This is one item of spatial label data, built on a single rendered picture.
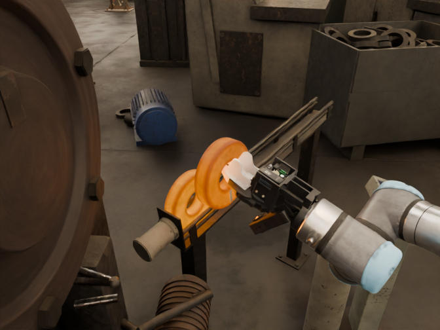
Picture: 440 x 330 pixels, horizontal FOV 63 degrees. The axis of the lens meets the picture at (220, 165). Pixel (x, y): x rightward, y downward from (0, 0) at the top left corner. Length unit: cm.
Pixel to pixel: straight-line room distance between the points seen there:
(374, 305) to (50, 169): 124
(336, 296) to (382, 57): 152
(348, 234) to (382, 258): 6
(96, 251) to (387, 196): 57
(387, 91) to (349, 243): 188
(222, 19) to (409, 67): 136
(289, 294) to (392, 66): 148
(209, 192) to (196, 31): 240
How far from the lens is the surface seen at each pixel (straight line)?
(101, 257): 65
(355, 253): 65
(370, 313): 144
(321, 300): 129
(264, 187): 67
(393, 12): 423
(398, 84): 249
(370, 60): 233
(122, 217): 202
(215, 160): 70
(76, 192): 37
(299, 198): 68
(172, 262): 172
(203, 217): 90
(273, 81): 295
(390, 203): 80
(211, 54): 300
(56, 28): 33
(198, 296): 86
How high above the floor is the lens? 124
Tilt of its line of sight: 31 degrees down
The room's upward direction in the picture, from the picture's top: straight up
